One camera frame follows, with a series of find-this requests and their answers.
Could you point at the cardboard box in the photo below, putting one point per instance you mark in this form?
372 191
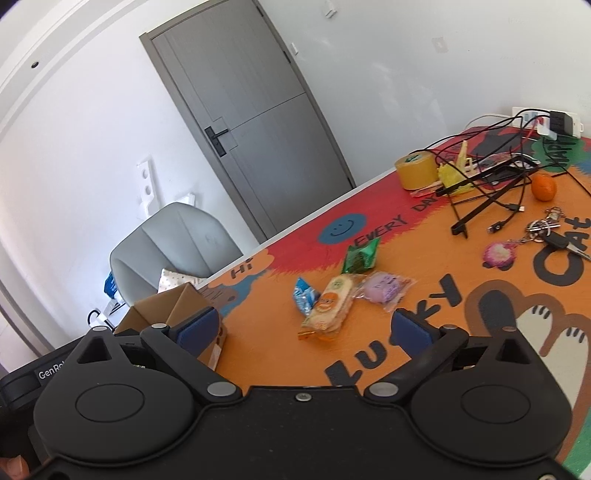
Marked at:
152 309

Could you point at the purple snack packet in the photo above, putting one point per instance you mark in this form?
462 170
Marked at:
383 288

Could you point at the orange label biscuit packet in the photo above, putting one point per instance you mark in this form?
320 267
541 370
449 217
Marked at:
330 304

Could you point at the white foam block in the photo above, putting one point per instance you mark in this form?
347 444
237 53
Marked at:
188 200

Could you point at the grey armchair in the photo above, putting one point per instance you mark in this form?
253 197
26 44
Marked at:
184 240

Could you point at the orange tangerine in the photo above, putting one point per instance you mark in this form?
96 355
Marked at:
543 188

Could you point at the person's left hand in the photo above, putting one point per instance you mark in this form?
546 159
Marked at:
11 468

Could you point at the colourful printed table mat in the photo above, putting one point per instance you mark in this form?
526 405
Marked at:
438 230

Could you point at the key bunch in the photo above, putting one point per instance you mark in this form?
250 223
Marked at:
556 240

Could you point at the patterned white cushion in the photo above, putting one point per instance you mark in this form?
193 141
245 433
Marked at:
178 279

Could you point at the yellow tape roll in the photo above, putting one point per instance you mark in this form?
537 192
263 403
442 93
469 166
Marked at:
415 173

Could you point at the blue plastic bag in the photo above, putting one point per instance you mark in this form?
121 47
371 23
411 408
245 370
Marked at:
111 284

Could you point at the blue snack packet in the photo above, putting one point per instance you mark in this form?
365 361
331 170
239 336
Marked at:
304 295

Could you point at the grey door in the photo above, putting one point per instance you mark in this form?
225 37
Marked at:
258 138

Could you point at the dark green snack packet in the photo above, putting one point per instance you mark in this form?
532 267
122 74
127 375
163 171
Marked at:
361 258

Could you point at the yellow toy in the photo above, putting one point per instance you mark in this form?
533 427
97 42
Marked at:
455 175

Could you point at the black charger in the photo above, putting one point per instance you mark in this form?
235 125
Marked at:
560 122

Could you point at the white power strip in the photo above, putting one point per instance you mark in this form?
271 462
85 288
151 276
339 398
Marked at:
524 112

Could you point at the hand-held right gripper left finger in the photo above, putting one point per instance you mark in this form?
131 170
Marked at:
198 331

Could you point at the white light switch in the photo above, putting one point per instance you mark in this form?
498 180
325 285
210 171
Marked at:
329 8

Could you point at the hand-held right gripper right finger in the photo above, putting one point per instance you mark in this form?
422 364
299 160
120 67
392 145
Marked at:
411 333

